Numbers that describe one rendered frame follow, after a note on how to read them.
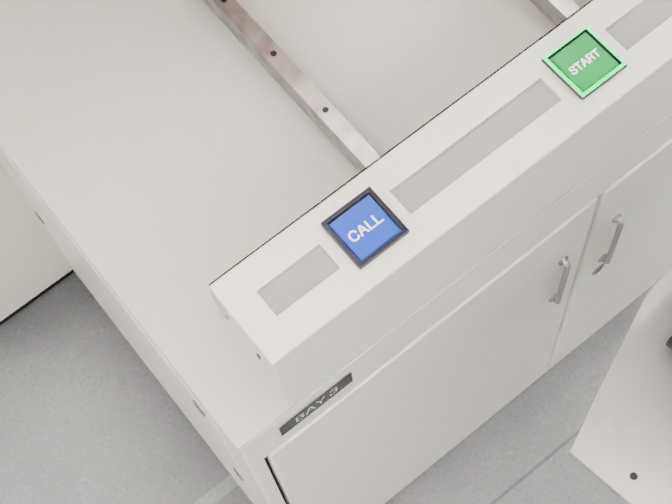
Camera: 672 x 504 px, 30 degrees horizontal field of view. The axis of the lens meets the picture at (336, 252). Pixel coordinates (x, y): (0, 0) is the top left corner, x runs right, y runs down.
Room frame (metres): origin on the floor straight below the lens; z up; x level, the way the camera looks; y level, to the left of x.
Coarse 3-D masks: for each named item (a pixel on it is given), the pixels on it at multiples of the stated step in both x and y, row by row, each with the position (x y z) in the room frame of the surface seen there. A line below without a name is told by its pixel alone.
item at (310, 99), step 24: (216, 0) 0.79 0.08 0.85; (240, 24) 0.76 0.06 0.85; (264, 48) 0.72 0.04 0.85; (288, 72) 0.69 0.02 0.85; (312, 96) 0.66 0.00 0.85; (312, 120) 0.64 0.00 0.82; (336, 120) 0.62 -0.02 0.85; (336, 144) 0.61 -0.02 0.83; (360, 144) 0.59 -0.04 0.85; (360, 168) 0.57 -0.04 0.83
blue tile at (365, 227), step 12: (360, 204) 0.47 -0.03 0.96; (372, 204) 0.47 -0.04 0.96; (348, 216) 0.46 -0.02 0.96; (360, 216) 0.46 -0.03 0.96; (372, 216) 0.46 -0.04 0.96; (384, 216) 0.46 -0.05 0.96; (336, 228) 0.45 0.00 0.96; (348, 228) 0.45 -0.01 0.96; (360, 228) 0.45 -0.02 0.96; (372, 228) 0.45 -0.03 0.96; (384, 228) 0.45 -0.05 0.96; (396, 228) 0.44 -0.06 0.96; (348, 240) 0.44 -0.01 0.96; (360, 240) 0.44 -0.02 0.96; (372, 240) 0.44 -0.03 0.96; (384, 240) 0.43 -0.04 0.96; (360, 252) 0.43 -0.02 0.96; (372, 252) 0.42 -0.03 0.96
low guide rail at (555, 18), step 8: (536, 0) 0.74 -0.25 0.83; (544, 0) 0.73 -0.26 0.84; (552, 0) 0.72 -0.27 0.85; (560, 0) 0.72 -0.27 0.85; (568, 0) 0.72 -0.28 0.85; (544, 8) 0.73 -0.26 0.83; (552, 8) 0.72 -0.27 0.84; (560, 8) 0.71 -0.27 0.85; (568, 8) 0.71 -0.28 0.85; (576, 8) 0.71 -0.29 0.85; (552, 16) 0.72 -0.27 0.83; (560, 16) 0.71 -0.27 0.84; (568, 16) 0.70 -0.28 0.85
